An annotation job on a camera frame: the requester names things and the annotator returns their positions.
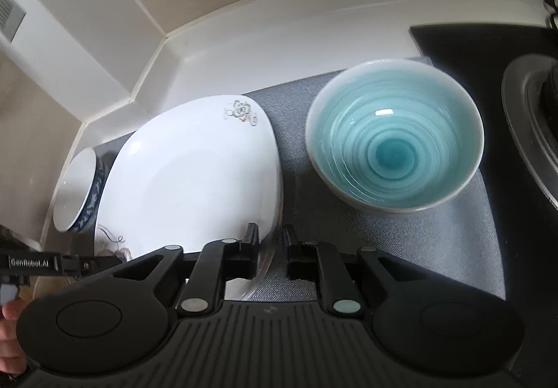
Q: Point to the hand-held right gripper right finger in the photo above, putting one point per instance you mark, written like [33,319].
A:
[301,259]

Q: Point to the person's left hand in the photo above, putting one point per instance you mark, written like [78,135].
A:
[8,331]

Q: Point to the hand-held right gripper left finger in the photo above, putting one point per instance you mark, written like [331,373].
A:
[246,257]

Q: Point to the turquoise swirl bowl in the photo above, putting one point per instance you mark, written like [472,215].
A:
[392,143]

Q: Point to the grey mat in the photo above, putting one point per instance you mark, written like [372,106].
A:
[305,205]

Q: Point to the silver stove burner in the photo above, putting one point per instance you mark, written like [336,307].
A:
[518,109]

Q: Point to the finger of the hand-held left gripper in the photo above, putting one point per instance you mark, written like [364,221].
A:
[83,266]

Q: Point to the white square floral plate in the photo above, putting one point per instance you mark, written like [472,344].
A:
[187,183]

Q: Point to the grey wall vent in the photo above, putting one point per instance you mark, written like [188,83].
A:
[9,15]

